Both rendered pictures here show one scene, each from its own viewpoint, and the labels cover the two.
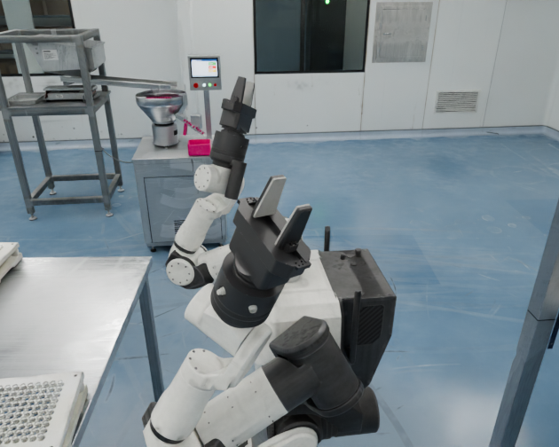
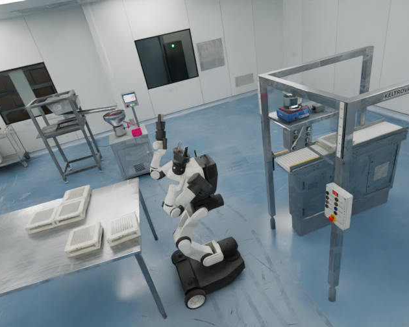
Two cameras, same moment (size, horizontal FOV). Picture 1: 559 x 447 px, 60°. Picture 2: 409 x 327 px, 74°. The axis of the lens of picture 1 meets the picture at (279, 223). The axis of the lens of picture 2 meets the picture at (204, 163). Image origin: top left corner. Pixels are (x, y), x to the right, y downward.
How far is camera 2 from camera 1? 1.09 m
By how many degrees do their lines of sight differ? 6
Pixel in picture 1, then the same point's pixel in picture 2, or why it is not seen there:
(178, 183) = (132, 149)
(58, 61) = (61, 109)
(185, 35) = (110, 80)
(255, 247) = (179, 156)
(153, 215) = (124, 166)
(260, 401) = (188, 193)
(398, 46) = (211, 61)
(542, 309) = (267, 158)
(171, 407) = (169, 198)
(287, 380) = (193, 187)
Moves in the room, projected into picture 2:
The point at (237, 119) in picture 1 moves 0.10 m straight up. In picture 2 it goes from (161, 126) to (158, 115)
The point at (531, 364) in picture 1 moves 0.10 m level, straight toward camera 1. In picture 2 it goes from (270, 177) to (268, 182)
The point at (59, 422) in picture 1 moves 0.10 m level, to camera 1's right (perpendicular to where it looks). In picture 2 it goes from (134, 222) to (147, 219)
